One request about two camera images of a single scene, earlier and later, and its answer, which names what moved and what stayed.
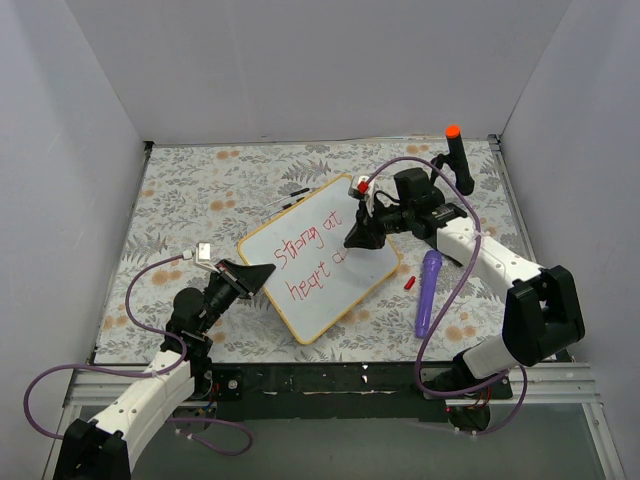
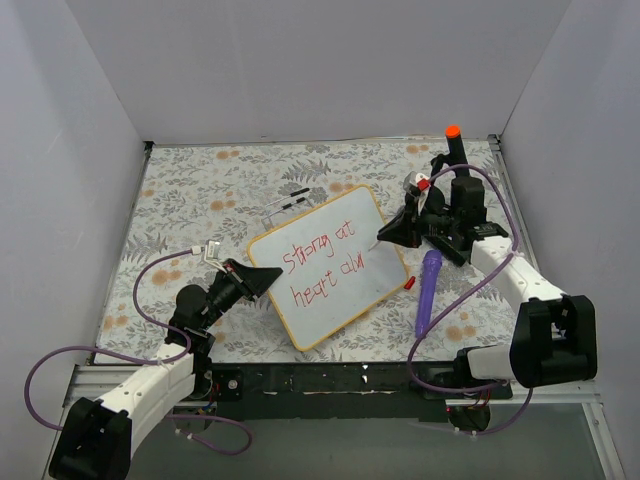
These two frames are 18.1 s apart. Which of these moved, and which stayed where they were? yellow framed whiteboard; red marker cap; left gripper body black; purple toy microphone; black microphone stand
Moved: yellow framed whiteboard
Stayed: red marker cap; left gripper body black; purple toy microphone; black microphone stand
